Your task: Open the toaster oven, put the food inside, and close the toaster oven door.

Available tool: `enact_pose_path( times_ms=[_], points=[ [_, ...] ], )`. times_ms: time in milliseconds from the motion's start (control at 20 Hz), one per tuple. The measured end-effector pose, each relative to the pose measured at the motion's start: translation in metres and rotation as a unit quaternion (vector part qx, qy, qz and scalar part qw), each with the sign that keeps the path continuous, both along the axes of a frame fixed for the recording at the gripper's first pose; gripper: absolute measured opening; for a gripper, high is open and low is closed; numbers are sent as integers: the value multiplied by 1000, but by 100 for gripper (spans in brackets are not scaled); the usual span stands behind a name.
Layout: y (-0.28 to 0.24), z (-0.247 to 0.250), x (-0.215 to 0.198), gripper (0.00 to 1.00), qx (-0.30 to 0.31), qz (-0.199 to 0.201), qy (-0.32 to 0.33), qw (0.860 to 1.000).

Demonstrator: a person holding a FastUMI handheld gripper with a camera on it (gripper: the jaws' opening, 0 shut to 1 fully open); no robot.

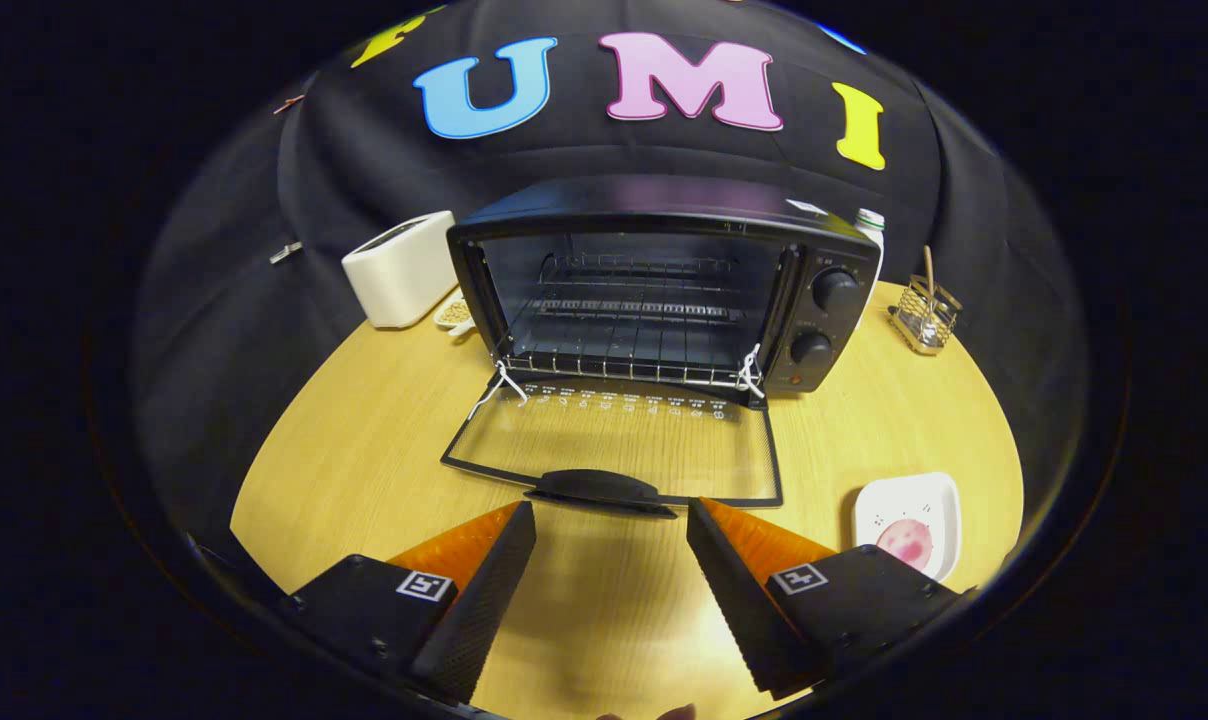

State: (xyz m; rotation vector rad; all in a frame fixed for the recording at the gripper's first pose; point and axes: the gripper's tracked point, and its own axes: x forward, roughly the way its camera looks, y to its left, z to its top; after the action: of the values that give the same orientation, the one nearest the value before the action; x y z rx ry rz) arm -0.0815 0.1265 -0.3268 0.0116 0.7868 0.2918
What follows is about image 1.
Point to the red cloth clip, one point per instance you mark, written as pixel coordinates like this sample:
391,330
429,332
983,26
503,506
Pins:
288,104

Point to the white bread toaster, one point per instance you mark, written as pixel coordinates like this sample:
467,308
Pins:
399,270

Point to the black toaster oven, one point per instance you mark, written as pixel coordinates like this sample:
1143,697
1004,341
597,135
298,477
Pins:
834,335

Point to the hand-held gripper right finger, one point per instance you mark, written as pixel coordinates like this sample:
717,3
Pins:
729,590

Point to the small white dish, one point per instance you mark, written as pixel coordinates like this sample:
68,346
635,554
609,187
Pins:
454,313

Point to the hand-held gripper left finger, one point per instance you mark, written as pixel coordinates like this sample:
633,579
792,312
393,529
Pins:
489,590

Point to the white green-label bottle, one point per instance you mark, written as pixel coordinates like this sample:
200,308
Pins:
872,222

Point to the silver cloth clip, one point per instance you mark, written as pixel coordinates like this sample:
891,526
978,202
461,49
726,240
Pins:
285,253

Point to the pink round meat slice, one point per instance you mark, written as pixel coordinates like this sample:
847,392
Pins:
904,543

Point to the white square plate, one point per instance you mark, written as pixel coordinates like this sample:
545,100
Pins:
929,500

